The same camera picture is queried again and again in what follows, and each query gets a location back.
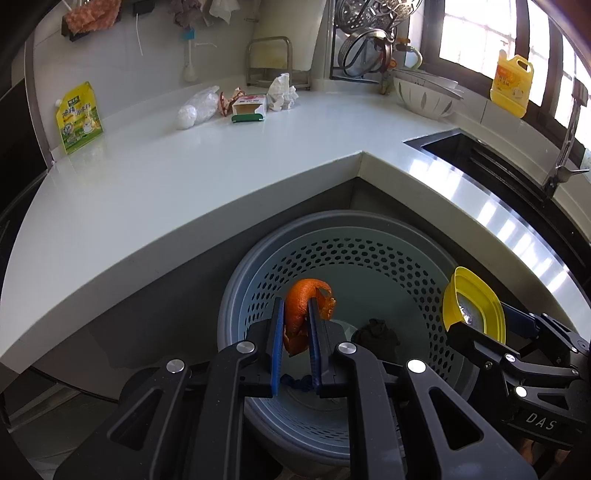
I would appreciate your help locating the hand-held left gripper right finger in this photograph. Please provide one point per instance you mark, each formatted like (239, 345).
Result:
(315, 346)

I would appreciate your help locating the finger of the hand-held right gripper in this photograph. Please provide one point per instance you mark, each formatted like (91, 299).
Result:
(519, 318)
(485, 350)

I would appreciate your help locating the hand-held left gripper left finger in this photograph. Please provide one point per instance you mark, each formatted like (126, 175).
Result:
(277, 341)

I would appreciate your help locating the blue wrapper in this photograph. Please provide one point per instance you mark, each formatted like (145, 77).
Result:
(295, 382)

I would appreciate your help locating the orange peel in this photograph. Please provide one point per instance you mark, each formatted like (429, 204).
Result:
(300, 300)

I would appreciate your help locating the dark grey cloth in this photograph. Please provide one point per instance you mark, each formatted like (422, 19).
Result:
(376, 337)

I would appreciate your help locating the yellow plastic container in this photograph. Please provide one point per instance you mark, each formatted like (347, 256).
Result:
(461, 286)

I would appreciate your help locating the grey perforated plastic basket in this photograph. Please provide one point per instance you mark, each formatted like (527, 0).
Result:
(369, 258)

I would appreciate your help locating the white green drink carton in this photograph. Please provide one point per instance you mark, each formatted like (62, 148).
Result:
(249, 107)

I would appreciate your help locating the clear plastic bag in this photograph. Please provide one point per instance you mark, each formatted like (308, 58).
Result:
(198, 108)

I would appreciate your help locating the white paper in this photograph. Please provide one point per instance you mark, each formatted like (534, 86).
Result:
(279, 90)

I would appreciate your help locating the black sink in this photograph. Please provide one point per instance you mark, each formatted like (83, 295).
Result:
(485, 157)

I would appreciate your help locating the steel faucet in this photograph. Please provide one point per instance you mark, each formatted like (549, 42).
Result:
(565, 143)

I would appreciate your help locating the yellow detergent bottle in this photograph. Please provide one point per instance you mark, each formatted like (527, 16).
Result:
(510, 87)

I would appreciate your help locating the white colander bowl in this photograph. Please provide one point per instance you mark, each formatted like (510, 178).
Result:
(425, 104)

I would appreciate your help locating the patterned bowl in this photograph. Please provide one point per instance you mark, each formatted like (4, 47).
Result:
(429, 81)

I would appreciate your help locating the metal cutting board rack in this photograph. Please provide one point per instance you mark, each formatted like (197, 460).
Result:
(288, 60)

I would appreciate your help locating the white brush blue collar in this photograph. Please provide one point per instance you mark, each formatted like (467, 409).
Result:
(188, 64)

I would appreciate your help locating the glass pot lid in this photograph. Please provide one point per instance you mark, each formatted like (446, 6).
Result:
(360, 55)

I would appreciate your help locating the window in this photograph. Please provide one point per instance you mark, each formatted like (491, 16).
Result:
(471, 27)

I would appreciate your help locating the yellow spout pouch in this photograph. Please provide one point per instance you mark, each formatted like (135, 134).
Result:
(81, 120)

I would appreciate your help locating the white cutting board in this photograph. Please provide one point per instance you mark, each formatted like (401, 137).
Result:
(291, 23)

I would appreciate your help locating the black range hood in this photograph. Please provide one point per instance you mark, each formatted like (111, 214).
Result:
(18, 138)

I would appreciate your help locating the white plastic strip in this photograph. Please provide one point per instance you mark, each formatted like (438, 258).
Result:
(138, 39)

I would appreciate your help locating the perforated steel steamer plate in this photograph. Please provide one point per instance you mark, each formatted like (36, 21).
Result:
(364, 14)

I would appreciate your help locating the white hanging cloth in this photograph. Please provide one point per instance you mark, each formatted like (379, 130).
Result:
(224, 9)

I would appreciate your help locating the grey hanging cloth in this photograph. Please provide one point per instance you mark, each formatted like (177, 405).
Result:
(184, 14)

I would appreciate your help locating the orange dish cloth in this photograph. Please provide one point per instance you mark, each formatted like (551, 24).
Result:
(92, 14)

